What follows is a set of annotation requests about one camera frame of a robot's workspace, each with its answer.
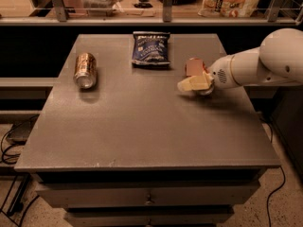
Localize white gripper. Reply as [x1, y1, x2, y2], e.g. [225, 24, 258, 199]
[177, 56, 236, 92]

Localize red coke can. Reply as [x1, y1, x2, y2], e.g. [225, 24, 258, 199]
[193, 59, 214, 95]

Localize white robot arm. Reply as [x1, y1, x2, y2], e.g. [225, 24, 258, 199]
[177, 28, 303, 95]

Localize orange soda can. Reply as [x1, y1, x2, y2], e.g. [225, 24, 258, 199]
[73, 53, 97, 89]

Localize blue chip bag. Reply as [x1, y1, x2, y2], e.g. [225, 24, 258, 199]
[132, 31, 170, 66]

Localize colourful snack bag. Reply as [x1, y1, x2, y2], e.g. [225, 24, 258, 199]
[198, 0, 259, 18]

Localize grey drawer cabinet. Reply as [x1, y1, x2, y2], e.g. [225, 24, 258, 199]
[16, 34, 279, 213]

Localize clear plastic container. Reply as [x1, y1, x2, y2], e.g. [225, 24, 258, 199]
[81, 0, 119, 16]

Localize upper grey drawer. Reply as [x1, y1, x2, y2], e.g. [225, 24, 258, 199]
[36, 181, 260, 208]

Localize grey drawer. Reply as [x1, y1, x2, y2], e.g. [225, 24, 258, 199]
[64, 208, 234, 227]
[36, 181, 260, 208]

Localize lower grey drawer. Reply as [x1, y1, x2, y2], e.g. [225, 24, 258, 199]
[64, 208, 234, 227]

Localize black power adapter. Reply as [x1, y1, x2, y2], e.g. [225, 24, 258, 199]
[6, 121, 33, 144]

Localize metal shelf rail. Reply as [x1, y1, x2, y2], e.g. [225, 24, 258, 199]
[0, 0, 303, 26]

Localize black floor cable right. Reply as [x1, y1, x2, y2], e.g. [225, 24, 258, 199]
[259, 116, 287, 227]

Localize black cables left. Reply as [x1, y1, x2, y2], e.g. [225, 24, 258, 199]
[0, 115, 41, 227]

